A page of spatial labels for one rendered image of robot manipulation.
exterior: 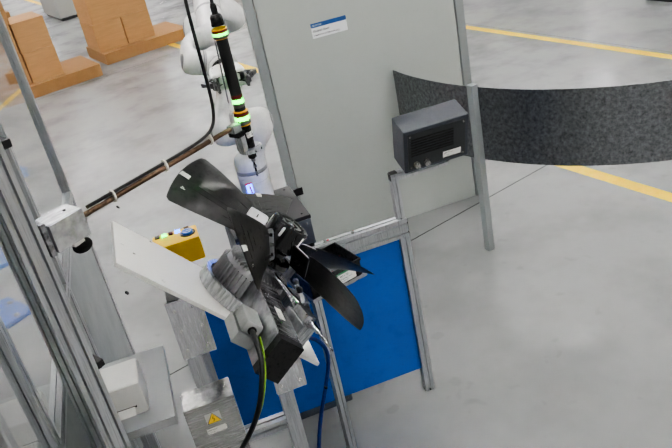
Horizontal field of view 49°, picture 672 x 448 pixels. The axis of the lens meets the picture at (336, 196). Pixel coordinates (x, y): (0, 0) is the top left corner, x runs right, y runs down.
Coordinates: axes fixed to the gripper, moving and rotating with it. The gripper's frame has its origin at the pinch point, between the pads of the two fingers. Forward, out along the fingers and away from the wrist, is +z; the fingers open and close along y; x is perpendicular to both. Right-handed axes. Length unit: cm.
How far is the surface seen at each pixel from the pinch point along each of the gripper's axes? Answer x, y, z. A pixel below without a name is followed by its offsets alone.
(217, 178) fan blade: -27.9, 11.3, -3.8
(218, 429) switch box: -92, 33, 27
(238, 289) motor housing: -53, 16, 19
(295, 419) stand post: -107, 10, 19
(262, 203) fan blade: -46.3, -1.2, -16.0
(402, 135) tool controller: -44, -57, -29
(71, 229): -11, 49, 38
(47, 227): -8, 53, 40
